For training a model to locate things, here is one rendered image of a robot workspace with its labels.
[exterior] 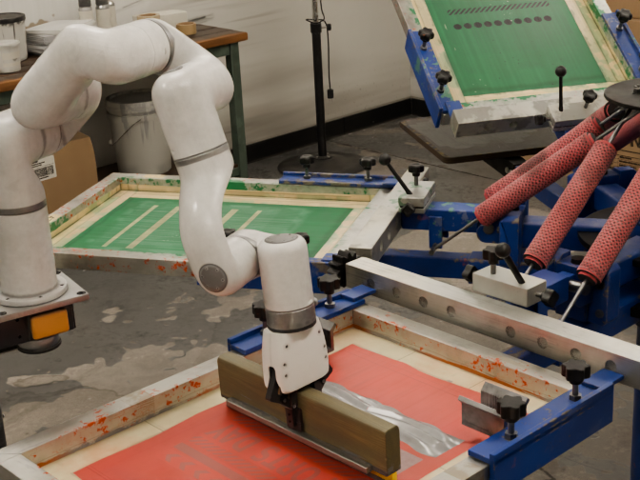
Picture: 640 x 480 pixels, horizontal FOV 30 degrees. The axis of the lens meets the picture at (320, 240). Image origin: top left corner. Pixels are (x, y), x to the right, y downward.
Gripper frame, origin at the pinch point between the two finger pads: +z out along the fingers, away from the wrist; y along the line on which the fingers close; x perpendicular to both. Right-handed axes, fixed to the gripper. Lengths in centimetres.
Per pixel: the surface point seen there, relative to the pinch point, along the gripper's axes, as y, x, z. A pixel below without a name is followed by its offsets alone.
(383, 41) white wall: -414, -380, 26
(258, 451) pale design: 6.5, -4.3, 5.1
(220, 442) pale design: 8.5, -11.1, 4.6
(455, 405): -25.1, 8.9, 6.6
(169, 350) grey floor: -122, -221, 85
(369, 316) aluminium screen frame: -36.2, -21.1, 0.8
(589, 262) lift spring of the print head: -67, 7, -5
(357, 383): -20.2, -8.9, 5.1
